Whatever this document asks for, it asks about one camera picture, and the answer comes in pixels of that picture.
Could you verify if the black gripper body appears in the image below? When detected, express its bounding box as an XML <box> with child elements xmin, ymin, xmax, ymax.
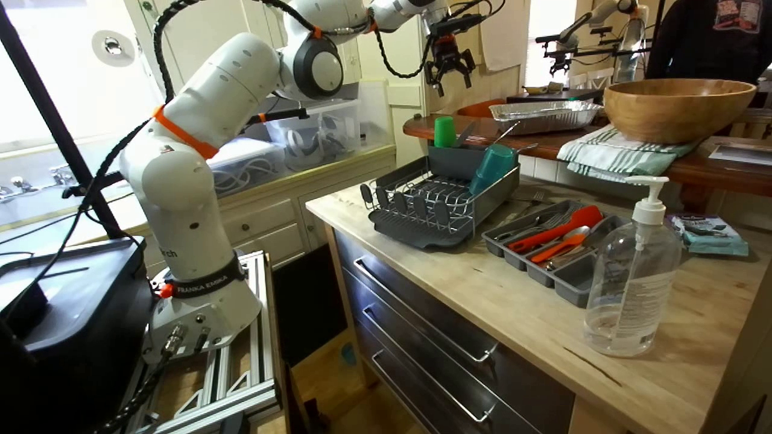
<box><xmin>426</xmin><ymin>30</ymin><xmax>474</xmax><ymax>73</ymax></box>

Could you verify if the light green plastic cup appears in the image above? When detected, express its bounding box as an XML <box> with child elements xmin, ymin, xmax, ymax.
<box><xmin>431</xmin><ymin>115</ymin><xmax>460</xmax><ymax>150</ymax></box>

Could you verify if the teal plastic cup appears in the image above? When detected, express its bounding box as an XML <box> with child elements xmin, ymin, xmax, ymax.
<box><xmin>468</xmin><ymin>142</ymin><xmax>520</xmax><ymax>196</ymax></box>

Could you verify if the aluminium foil pan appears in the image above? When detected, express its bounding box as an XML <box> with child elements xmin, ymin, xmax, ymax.
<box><xmin>486</xmin><ymin>100</ymin><xmax>605</xmax><ymax>138</ymax></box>

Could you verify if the clear plastic storage bin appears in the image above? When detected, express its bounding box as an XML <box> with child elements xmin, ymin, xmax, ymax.
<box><xmin>204</xmin><ymin>79</ymin><xmax>396</xmax><ymax>203</ymax></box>

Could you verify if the grey dish rack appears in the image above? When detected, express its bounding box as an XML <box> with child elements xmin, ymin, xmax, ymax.
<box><xmin>356</xmin><ymin>142</ymin><xmax>524</xmax><ymax>250</ymax></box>

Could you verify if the silver metal cutlery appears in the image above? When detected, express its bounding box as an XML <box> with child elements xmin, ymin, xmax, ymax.
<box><xmin>489</xmin><ymin>197</ymin><xmax>576</xmax><ymax>243</ymax></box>

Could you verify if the green striped white towel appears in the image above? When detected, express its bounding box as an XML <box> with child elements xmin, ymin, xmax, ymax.
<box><xmin>554</xmin><ymin>122</ymin><xmax>696</xmax><ymax>188</ymax></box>

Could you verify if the red plastic utensil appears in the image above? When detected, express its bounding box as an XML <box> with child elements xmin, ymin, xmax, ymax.
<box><xmin>508</xmin><ymin>203</ymin><xmax>605</xmax><ymax>256</ymax></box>

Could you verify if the orange plastic utensil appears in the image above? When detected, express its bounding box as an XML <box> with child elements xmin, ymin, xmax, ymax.
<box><xmin>527</xmin><ymin>224</ymin><xmax>592</xmax><ymax>267</ymax></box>

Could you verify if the wooden bowl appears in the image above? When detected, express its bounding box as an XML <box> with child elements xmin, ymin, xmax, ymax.
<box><xmin>601</xmin><ymin>78</ymin><xmax>757</xmax><ymax>147</ymax></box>

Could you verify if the grey cutlery tray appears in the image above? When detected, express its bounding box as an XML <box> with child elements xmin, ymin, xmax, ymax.
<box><xmin>480</xmin><ymin>196</ymin><xmax>636</xmax><ymax>311</ymax></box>

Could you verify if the white low drawer cabinet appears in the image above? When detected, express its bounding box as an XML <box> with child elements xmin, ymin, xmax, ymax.
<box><xmin>203</xmin><ymin>147</ymin><xmax>399</xmax><ymax>272</ymax></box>

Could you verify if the person in black hoodie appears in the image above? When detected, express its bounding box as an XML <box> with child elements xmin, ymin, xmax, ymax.
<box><xmin>646</xmin><ymin>0</ymin><xmax>772</xmax><ymax>84</ymax></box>

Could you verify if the steel drawer cabinet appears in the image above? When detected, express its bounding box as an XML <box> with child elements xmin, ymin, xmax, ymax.
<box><xmin>331</xmin><ymin>226</ymin><xmax>576</xmax><ymax>434</ymax></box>

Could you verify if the clear pump soap bottle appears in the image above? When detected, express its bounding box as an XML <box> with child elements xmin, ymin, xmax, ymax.
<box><xmin>584</xmin><ymin>174</ymin><xmax>685</xmax><ymax>360</ymax></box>

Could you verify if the teal flat pack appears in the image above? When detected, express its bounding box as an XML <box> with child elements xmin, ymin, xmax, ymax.
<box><xmin>671</xmin><ymin>213</ymin><xmax>753</xmax><ymax>261</ymax></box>

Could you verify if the black tripod pole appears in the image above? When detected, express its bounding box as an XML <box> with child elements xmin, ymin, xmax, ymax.
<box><xmin>0</xmin><ymin>2</ymin><xmax>127</xmax><ymax>241</ymax></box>

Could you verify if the black box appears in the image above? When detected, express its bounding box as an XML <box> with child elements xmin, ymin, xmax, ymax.
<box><xmin>0</xmin><ymin>238</ymin><xmax>156</xmax><ymax>434</ymax></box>

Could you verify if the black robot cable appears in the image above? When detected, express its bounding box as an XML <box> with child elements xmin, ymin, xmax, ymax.
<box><xmin>147</xmin><ymin>0</ymin><xmax>484</xmax><ymax>108</ymax></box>

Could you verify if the white round wall fixture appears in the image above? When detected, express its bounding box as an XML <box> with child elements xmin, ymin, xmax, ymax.
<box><xmin>89</xmin><ymin>30</ymin><xmax>137</xmax><ymax>69</ymax></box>

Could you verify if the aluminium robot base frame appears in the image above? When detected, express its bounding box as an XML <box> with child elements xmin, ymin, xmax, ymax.
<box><xmin>118</xmin><ymin>248</ymin><xmax>284</xmax><ymax>434</ymax></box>

